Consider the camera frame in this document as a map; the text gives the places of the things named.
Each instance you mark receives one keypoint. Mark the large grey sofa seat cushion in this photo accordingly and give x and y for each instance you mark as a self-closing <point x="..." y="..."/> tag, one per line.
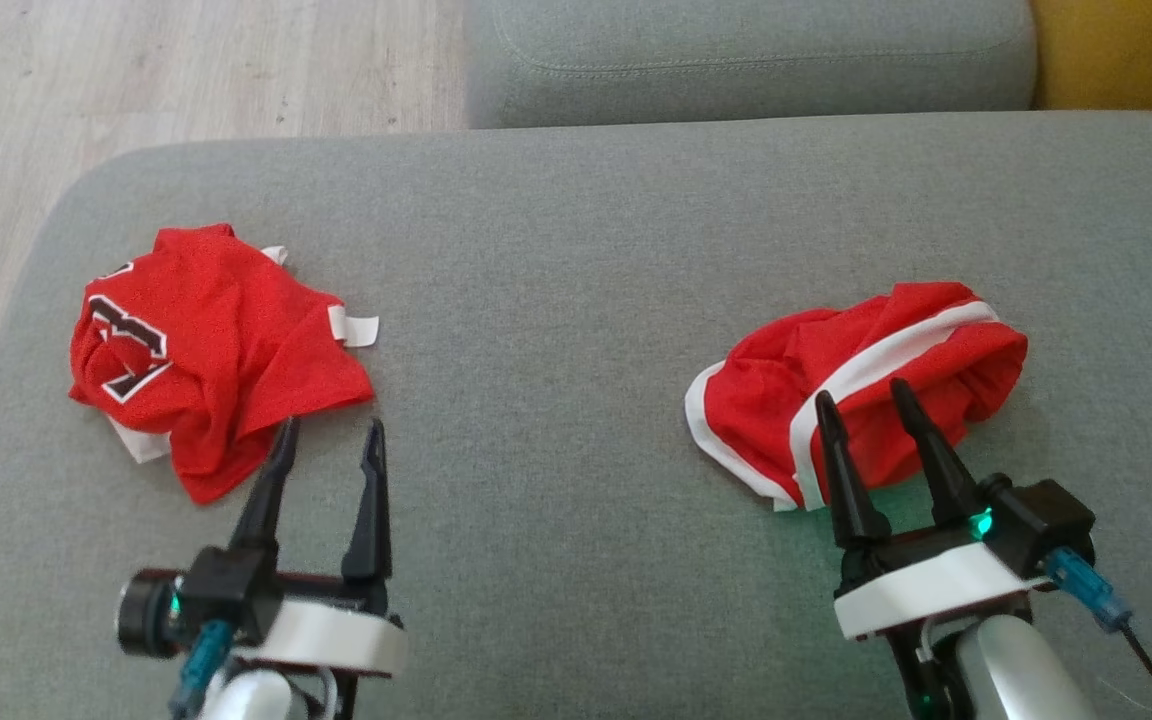
<point x="556" y="300"/>

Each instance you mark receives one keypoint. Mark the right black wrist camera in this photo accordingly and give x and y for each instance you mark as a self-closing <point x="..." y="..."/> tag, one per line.
<point x="1041" y="520"/>

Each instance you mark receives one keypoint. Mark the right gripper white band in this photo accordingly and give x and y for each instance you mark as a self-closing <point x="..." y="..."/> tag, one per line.
<point x="926" y="585"/>

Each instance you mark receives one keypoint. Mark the grey piped sofa cushion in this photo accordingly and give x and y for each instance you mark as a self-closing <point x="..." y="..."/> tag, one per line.
<point x="736" y="50"/>

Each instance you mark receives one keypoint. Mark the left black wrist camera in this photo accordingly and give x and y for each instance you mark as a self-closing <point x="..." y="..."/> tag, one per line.
<point x="221" y="595"/>

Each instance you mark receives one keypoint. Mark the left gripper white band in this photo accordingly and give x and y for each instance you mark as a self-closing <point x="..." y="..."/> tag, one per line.
<point x="336" y="635"/>

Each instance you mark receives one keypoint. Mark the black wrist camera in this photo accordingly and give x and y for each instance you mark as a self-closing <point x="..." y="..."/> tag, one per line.
<point x="221" y="595"/>
<point x="1041" y="520"/>

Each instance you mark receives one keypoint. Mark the red white-trimmed shorts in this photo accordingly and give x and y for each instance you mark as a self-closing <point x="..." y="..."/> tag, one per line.
<point x="766" y="400"/>

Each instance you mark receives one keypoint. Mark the yellow cushion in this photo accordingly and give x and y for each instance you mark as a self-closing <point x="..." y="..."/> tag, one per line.
<point x="1126" y="50"/>

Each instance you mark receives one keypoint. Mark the red number print jersey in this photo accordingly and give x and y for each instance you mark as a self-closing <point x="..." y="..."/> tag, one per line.
<point x="226" y="330"/>

